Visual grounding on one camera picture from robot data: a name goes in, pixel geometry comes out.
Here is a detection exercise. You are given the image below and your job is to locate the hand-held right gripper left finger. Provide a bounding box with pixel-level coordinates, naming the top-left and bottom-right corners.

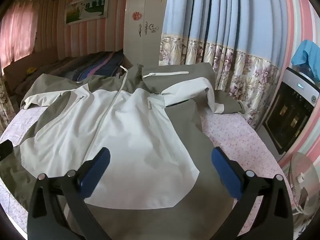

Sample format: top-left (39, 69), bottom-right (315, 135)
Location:
top-left (27, 147), bottom-right (112, 240)

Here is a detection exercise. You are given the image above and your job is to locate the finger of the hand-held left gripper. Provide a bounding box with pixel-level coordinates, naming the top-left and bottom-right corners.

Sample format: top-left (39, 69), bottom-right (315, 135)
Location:
top-left (0, 140), bottom-right (13, 162)

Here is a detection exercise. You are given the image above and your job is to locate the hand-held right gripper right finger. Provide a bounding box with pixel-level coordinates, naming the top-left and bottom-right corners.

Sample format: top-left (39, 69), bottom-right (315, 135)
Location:
top-left (209, 146), bottom-right (294, 240)

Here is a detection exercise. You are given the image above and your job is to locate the white and olive jacket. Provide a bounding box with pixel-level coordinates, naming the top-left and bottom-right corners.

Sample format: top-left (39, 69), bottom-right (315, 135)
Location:
top-left (0, 62), bottom-right (246, 240)

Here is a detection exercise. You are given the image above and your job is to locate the pink floral bed sheet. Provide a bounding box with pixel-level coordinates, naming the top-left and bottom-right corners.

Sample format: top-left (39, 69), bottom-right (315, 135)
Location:
top-left (0, 106), bottom-right (298, 240)

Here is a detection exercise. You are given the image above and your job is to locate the electric fan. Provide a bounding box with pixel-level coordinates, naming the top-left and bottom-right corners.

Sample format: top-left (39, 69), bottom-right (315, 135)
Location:
top-left (285, 152), bottom-right (317, 217)

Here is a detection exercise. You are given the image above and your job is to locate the brown headboard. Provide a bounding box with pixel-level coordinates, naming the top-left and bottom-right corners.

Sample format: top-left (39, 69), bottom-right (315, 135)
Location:
top-left (2, 49), bottom-right (59, 93)

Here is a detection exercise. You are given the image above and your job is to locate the black and white water dispenser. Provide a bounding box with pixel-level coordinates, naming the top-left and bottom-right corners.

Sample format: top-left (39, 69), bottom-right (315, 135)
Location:
top-left (262, 67), bottom-right (320, 155)

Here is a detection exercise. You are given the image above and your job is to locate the striped folded blanket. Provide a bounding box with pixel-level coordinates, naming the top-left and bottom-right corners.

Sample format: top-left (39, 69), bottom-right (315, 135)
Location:
top-left (47, 50), bottom-right (134, 83)

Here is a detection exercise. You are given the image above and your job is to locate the pink curtain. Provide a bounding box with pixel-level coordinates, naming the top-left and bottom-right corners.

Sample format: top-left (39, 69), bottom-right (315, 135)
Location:
top-left (0, 0), bottom-right (57, 73)

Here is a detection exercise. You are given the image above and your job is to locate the blue floral curtain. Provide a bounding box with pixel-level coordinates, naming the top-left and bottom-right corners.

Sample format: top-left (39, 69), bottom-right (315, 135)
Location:
top-left (158, 0), bottom-right (288, 131)

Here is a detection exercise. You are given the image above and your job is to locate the blue cloth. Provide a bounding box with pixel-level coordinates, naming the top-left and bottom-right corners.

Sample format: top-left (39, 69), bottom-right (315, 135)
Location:
top-left (291, 39), bottom-right (320, 67)

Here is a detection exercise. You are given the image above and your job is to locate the white wardrobe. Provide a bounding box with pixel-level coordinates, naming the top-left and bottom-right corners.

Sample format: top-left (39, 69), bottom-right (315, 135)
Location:
top-left (123, 0), bottom-right (170, 66)

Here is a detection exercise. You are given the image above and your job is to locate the framed wall picture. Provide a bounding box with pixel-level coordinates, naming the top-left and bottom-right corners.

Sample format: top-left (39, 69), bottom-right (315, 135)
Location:
top-left (64, 0), bottom-right (110, 27)

